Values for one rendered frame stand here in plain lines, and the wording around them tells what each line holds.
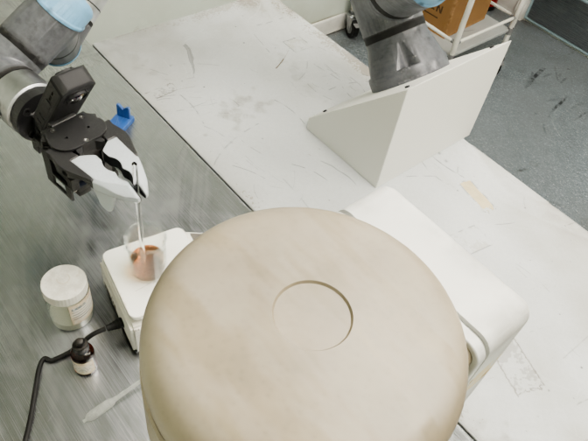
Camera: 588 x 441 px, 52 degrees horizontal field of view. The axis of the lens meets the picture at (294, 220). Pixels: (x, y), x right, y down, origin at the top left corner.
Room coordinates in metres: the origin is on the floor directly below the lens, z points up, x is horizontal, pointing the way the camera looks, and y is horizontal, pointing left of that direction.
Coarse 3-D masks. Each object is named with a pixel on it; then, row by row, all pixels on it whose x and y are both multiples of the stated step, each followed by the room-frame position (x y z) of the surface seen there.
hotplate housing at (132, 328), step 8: (192, 240) 0.55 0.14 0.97; (104, 264) 0.48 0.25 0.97; (104, 272) 0.47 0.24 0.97; (104, 280) 0.47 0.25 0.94; (112, 288) 0.44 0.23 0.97; (112, 296) 0.44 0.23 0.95; (120, 304) 0.42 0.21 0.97; (120, 312) 0.42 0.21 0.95; (120, 320) 0.41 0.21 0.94; (128, 320) 0.40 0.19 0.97; (136, 320) 0.40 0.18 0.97; (112, 328) 0.40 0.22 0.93; (128, 328) 0.39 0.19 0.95; (136, 328) 0.39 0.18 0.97; (128, 336) 0.40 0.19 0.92; (136, 336) 0.39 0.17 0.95; (136, 344) 0.38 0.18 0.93; (136, 352) 0.39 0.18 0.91
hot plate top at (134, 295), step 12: (180, 228) 0.55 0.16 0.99; (168, 240) 0.52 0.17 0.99; (180, 240) 0.53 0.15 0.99; (108, 252) 0.48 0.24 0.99; (120, 252) 0.49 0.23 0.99; (168, 252) 0.50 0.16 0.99; (108, 264) 0.46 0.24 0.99; (120, 264) 0.47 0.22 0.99; (168, 264) 0.48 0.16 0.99; (120, 276) 0.45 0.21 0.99; (132, 276) 0.45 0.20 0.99; (120, 288) 0.43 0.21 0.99; (132, 288) 0.43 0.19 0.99; (144, 288) 0.44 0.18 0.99; (132, 300) 0.42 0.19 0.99; (144, 300) 0.42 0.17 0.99; (132, 312) 0.40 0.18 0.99
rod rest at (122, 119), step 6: (120, 108) 0.85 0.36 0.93; (126, 108) 0.85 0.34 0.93; (120, 114) 0.85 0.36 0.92; (126, 114) 0.85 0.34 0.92; (114, 120) 0.84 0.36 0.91; (120, 120) 0.84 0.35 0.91; (126, 120) 0.84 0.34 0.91; (132, 120) 0.85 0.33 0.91; (120, 126) 0.82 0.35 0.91; (126, 126) 0.83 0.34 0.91
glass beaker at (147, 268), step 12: (132, 228) 0.48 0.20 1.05; (144, 228) 0.49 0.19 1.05; (156, 228) 0.49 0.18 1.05; (132, 240) 0.48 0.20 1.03; (144, 240) 0.49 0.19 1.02; (156, 240) 0.49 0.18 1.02; (132, 252) 0.44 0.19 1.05; (156, 252) 0.45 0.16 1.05; (132, 264) 0.45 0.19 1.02; (144, 264) 0.44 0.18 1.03; (156, 264) 0.45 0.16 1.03; (144, 276) 0.44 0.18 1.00; (156, 276) 0.45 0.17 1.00
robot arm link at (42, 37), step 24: (24, 0) 0.70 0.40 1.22; (48, 0) 0.69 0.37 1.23; (72, 0) 0.70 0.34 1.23; (0, 24) 0.66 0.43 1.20; (24, 24) 0.66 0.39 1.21; (48, 24) 0.67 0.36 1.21; (72, 24) 0.69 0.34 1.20; (24, 48) 0.64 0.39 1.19; (48, 48) 0.66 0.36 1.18; (72, 48) 0.73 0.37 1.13
